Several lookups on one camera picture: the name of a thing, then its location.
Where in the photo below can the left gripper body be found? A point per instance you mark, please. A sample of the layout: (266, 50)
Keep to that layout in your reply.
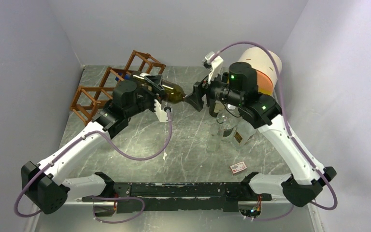
(145, 100)

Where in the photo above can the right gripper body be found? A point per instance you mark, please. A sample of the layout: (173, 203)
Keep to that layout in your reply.
(222, 90)

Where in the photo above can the green glass wine bottle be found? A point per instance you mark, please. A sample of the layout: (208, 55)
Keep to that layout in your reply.
(168, 91)

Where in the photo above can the brown wooden wine rack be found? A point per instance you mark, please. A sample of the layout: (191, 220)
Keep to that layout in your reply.
(88, 99)

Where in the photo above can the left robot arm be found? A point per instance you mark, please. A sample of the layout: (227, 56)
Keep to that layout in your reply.
(47, 184)

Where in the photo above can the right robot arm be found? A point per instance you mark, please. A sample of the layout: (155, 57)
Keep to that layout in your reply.
(263, 113)

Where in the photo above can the blue plastic water bottle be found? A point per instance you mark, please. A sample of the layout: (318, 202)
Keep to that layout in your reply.
(121, 77)

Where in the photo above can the clear square glass bottle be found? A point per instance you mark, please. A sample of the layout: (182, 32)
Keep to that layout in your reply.
(244, 132)

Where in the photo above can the cream orange cylindrical box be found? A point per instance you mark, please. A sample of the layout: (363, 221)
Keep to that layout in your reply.
(266, 74)

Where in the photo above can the small red white box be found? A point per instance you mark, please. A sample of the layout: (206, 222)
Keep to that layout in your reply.
(238, 167)

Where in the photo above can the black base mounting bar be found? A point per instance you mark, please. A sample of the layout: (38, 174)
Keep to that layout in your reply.
(224, 196)

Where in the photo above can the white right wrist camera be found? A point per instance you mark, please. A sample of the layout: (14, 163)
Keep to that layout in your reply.
(214, 66)

